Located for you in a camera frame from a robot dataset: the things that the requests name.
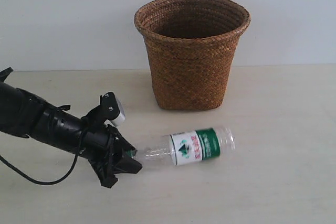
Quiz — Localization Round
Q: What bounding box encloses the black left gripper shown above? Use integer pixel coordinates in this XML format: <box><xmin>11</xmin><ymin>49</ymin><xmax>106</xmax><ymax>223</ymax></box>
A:
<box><xmin>79</xmin><ymin>116</ymin><xmax>142</xmax><ymax>188</ymax></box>

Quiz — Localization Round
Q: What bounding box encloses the clear plastic water bottle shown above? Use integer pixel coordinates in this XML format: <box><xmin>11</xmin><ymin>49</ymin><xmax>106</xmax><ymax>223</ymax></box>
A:
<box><xmin>127</xmin><ymin>126</ymin><xmax>235</xmax><ymax>169</ymax></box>

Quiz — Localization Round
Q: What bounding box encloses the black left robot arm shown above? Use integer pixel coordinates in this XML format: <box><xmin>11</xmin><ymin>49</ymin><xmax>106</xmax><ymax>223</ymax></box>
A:
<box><xmin>1</xmin><ymin>67</ymin><xmax>143</xmax><ymax>188</ymax></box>

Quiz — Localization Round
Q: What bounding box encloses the woven brown wicker basket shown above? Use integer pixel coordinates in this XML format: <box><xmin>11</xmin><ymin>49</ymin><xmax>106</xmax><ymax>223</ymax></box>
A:
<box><xmin>134</xmin><ymin>0</ymin><xmax>251</xmax><ymax>111</ymax></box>

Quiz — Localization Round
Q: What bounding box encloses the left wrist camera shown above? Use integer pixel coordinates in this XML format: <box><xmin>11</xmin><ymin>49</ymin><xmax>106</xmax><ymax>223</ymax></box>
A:
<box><xmin>100</xmin><ymin>92</ymin><xmax>125</xmax><ymax>127</ymax></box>

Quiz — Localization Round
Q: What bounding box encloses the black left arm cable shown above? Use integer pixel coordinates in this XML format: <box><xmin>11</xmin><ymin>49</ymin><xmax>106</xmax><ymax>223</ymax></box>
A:
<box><xmin>0</xmin><ymin>126</ymin><xmax>89</xmax><ymax>186</ymax></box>

